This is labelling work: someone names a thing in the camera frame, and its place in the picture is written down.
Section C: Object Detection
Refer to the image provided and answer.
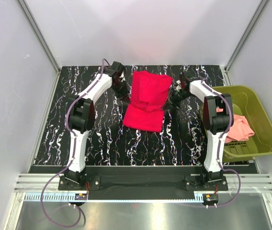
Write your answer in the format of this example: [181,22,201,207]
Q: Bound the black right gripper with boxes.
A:
[161,88,192,111]

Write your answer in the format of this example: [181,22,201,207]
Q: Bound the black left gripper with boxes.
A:
[111,80,131,104]

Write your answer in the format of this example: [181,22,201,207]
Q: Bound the red t shirt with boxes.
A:
[123,71,173,132]

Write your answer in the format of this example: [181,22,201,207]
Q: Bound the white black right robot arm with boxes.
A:
[162,71,234,190]

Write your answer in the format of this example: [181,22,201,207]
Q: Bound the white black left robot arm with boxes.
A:
[64,61,130,190]

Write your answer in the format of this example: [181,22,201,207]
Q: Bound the olive green plastic bin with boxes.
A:
[213,85,272,163]

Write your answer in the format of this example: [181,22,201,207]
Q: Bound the pink t shirt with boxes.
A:
[225,114,255,143]

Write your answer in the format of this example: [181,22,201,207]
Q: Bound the right small connector board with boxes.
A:
[204,194,219,203]

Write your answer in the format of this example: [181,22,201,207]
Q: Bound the small connector board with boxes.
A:
[204,194,219,203]
[75,193,88,200]

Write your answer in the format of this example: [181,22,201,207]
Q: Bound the left small connector board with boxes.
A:
[75,193,88,200]

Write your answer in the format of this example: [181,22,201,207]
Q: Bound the right aluminium corner post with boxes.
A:
[224,0,270,73]

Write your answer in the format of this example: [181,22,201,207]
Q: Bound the aluminium corner post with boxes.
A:
[16,0,61,74]
[224,0,270,73]

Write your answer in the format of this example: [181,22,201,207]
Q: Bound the left aluminium corner post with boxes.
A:
[16,0,61,74]

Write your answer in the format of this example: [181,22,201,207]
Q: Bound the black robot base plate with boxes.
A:
[59,166,228,201]

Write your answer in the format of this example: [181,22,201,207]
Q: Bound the aluminium frame rail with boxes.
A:
[14,174,272,203]

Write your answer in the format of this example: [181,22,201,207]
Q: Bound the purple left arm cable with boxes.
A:
[40,57,112,227]

